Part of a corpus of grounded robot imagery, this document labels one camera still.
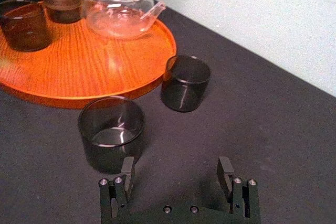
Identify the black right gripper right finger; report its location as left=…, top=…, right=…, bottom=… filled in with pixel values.
left=216, top=156, right=260, bottom=221

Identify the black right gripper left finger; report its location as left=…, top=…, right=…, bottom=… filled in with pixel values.
left=98, top=156, right=136, bottom=220

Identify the round orange wooden tray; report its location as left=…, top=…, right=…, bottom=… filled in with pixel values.
left=0, top=0, right=177, bottom=110

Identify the black table cloth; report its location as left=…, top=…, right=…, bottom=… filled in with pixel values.
left=0, top=0, right=336, bottom=224

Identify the clear glass teapot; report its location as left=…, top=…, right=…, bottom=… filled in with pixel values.
left=81, top=0, right=166, bottom=39

